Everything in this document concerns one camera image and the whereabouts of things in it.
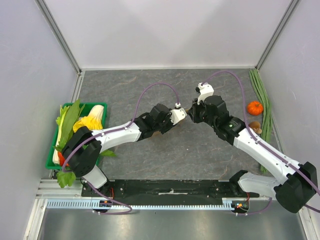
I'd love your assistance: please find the purple cable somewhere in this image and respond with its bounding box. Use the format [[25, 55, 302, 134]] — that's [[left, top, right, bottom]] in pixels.
[[62, 81, 181, 215], [202, 70, 320, 216]]

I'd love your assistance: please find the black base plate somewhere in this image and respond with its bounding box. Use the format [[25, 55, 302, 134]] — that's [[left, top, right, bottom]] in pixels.
[[81, 178, 261, 206]]

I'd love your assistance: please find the yellow toy napa cabbage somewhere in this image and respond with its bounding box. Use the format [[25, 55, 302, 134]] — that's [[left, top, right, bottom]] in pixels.
[[72, 105, 105, 133]]

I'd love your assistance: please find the orange toy pumpkin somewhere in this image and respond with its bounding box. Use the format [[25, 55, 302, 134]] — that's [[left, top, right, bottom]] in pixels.
[[246, 101, 264, 116]]

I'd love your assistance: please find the green leafy vegetable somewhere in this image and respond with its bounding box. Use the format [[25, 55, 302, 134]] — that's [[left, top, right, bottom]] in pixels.
[[54, 99, 84, 152]]

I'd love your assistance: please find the brown cardboard box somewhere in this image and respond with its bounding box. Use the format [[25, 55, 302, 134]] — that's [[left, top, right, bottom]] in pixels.
[[154, 107, 187, 135]]

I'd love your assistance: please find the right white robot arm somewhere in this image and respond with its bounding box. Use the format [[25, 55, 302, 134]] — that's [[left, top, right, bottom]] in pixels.
[[188, 95, 318, 213]]

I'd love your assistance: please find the green plastic basket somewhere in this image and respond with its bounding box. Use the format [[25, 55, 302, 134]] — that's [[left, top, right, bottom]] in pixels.
[[45, 102, 108, 177]]

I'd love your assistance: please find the green long beans bundle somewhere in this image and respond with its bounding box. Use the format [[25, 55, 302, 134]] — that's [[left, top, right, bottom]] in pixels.
[[248, 68, 274, 174]]

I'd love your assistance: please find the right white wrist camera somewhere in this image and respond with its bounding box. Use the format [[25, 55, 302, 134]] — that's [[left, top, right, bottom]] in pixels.
[[195, 82, 214, 105]]

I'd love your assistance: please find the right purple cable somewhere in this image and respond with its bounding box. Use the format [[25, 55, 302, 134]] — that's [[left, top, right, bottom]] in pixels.
[[202, 70, 320, 216]]

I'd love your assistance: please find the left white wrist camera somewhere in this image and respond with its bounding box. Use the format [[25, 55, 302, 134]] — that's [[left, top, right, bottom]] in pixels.
[[170, 102, 187, 125]]

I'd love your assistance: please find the orange toy carrot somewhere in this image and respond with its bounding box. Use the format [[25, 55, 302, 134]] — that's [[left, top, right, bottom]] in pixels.
[[57, 151, 66, 167]]

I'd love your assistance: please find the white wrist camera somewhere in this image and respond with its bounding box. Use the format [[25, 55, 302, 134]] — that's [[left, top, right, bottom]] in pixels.
[[170, 102, 187, 125], [195, 82, 214, 105]]

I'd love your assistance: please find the brown toy mushroom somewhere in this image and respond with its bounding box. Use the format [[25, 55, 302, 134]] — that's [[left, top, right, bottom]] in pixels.
[[248, 121, 262, 135]]

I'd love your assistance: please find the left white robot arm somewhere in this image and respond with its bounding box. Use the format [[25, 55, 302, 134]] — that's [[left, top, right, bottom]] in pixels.
[[62, 103, 187, 197]]

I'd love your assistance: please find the grey slotted cable duct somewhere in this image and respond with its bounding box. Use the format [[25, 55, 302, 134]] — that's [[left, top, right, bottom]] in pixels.
[[46, 197, 238, 211]]

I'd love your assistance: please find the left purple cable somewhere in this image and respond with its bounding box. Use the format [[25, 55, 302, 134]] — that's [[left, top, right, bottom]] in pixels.
[[62, 81, 181, 215]]

